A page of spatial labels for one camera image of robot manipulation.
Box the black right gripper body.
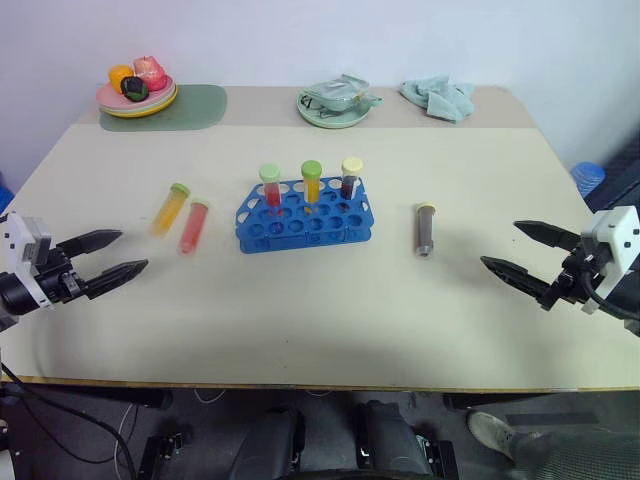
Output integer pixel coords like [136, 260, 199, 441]
[544, 243, 608, 310]

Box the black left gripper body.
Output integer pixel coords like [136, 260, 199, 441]
[34, 244, 94, 305]

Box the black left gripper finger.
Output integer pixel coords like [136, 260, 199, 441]
[88, 259, 150, 301]
[56, 229, 124, 258]

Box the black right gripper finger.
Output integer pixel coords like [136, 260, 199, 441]
[513, 219, 584, 250]
[478, 255, 557, 311]

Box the green cap orange tube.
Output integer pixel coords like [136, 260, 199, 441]
[300, 159, 323, 206]
[150, 182, 192, 239]

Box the pink cap red tube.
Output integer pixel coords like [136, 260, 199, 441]
[178, 198, 213, 257]

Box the yellow cap dark tube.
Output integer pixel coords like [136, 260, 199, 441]
[412, 201, 440, 259]
[340, 157, 364, 201]

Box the light green cap red tube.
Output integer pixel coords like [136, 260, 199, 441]
[258, 163, 286, 207]

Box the blue test tube rack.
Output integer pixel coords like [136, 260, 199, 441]
[234, 175, 376, 256]

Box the blue ribbed object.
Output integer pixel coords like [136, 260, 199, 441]
[570, 161, 607, 199]

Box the black background object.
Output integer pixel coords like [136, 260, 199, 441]
[583, 139, 640, 214]

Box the black table foot bar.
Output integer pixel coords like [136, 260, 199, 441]
[442, 392, 559, 414]
[0, 383, 172, 412]

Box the yellow plate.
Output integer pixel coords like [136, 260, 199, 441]
[102, 89, 180, 121]

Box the black floor tape strip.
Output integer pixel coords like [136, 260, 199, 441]
[504, 410, 599, 427]

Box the pink plate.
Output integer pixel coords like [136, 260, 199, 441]
[95, 74, 177, 113]

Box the white shoe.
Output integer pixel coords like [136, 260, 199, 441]
[466, 410, 519, 464]

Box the dark toy mangosteen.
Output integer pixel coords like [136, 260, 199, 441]
[119, 75, 151, 104]

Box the pale green thin plate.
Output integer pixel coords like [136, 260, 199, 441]
[98, 84, 179, 116]

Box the orange toy fruit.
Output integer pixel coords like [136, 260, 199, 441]
[108, 65, 137, 94]

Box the green placemat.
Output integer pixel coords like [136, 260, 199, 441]
[98, 83, 229, 134]

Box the teal crumpled cloth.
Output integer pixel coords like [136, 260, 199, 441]
[398, 74, 477, 125]

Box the pink toy apple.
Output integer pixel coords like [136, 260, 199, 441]
[132, 55, 167, 93]

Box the dark trouser leg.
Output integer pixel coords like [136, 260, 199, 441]
[509, 428, 640, 480]

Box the dark rounded shape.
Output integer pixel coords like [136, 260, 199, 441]
[233, 407, 307, 480]
[349, 399, 432, 480]

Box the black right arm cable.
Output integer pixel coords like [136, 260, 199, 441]
[581, 269, 640, 322]

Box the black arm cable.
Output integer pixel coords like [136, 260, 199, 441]
[0, 360, 25, 390]
[581, 269, 640, 322]

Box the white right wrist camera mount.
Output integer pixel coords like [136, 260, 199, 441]
[579, 205, 640, 315]

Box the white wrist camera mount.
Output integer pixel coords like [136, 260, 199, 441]
[579, 205, 640, 315]
[0, 211, 57, 312]

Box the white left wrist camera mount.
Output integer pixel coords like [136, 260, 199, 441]
[0, 211, 57, 312]

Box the blue object at wall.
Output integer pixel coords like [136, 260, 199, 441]
[0, 171, 14, 217]

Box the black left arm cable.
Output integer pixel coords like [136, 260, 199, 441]
[0, 360, 25, 390]

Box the black floor cable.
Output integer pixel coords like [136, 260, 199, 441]
[0, 382, 132, 480]

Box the white floor cable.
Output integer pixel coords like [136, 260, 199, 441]
[110, 399, 140, 469]

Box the black metal bracket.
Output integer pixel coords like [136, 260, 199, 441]
[414, 437, 459, 480]
[136, 432, 194, 480]

